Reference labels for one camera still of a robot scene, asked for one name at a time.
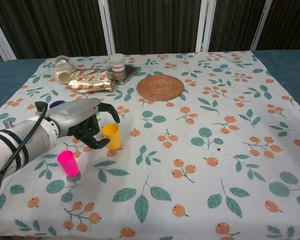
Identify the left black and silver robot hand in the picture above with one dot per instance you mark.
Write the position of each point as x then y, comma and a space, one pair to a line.
72, 115

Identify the dark blue plastic cup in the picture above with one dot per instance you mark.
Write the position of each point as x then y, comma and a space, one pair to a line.
57, 103

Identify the yellow plastic cup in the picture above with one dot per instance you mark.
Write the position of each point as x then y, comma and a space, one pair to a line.
112, 137

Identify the pink plastic cup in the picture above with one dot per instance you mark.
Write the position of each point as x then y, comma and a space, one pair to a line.
68, 165

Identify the golden foil snack bag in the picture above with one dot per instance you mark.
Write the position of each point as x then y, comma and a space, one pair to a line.
92, 81

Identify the clear jar of beige powder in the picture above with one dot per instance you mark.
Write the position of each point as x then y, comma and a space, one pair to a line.
63, 72

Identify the small white-lidded jar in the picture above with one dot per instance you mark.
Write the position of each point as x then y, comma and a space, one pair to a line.
117, 63

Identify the dark folding screen panel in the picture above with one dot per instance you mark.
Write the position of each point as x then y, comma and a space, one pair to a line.
230, 25
52, 25
285, 22
155, 25

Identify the round woven rattan coaster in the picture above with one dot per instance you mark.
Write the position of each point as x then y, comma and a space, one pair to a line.
160, 87

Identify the floral print tablecloth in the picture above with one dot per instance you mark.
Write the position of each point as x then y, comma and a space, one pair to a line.
190, 155

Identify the teal blue table cover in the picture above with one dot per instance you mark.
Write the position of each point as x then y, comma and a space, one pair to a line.
285, 67

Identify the white partition frame post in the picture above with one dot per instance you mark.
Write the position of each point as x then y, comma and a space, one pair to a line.
1, 35

